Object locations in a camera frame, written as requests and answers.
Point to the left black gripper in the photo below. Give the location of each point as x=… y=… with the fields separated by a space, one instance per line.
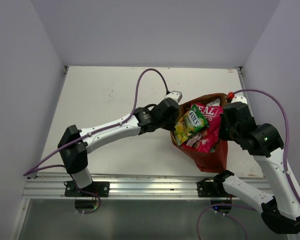
x=171 y=126

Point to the aluminium mounting rail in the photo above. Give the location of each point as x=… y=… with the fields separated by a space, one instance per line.
x=50 y=185

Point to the brown white chips bag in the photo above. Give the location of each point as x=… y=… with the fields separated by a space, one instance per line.
x=214 y=103

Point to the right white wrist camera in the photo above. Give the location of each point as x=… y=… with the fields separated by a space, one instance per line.
x=236 y=98

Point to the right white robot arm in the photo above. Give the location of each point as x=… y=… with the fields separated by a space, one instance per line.
x=280 y=210

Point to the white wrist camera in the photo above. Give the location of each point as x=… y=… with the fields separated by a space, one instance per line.
x=236 y=98
x=174 y=95

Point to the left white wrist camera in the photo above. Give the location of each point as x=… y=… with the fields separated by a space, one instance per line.
x=174 y=95

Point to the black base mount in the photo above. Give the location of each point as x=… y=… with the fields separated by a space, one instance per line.
x=208 y=188
x=100 y=188

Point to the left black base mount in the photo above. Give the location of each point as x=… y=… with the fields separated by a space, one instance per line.
x=100 y=188

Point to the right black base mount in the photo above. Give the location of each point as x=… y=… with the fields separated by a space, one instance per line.
x=208 y=188

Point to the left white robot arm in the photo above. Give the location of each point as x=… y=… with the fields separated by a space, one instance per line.
x=76 y=144

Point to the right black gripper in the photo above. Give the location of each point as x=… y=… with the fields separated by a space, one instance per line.
x=223 y=135

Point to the red brown paper bag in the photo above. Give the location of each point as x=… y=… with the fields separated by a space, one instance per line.
x=216 y=161

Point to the green Fox's candy bag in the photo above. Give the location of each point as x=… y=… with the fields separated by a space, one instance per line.
x=190 y=124

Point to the pink REAL chips bag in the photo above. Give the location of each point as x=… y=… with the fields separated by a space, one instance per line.
x=205 y=141

